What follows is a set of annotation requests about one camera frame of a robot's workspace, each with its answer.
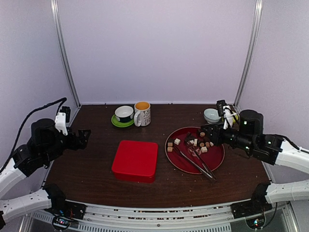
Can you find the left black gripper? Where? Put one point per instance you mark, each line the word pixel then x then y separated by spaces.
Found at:
pixel 82 142

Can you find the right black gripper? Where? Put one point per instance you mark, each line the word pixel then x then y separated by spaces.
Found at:
pixel 216 137

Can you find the round red tray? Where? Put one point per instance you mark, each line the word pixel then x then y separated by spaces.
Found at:
pixel 212 155

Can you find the metal tongs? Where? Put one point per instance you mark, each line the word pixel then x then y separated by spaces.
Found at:
pixel 194 158

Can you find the red box lid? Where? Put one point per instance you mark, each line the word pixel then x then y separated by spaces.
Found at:
pixel 135 158

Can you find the red chocolate box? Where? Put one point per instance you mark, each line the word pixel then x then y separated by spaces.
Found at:
pixel 142 178

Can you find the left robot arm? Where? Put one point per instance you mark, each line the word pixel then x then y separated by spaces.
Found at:
pixel 46 144

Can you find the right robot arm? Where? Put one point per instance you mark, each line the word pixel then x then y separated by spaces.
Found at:
pixel 273 149

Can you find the white square chocolate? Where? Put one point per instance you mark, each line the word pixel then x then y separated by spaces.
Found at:
pixel 177 141

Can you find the light blue bowl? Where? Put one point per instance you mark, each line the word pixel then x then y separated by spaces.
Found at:
pixel 211 115

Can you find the lime green bowl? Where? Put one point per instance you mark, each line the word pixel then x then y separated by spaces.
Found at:
pixel 235 117

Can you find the green saucer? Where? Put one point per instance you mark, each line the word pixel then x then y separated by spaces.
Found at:
pixel 119 124

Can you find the white and dark cup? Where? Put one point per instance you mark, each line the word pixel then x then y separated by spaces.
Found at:
pixel 124 113

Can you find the white patterned mug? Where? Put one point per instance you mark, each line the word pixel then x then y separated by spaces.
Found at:
pixel 142 116

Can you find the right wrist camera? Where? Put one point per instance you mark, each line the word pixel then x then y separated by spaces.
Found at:
pixel 226 113

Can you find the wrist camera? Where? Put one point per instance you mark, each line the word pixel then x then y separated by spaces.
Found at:
pixel 61 120
pixel 226 113

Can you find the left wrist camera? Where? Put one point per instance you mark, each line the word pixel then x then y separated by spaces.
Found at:
pixel 61 120

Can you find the metal base rail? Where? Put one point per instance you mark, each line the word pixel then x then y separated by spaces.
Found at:
pixel 211 218

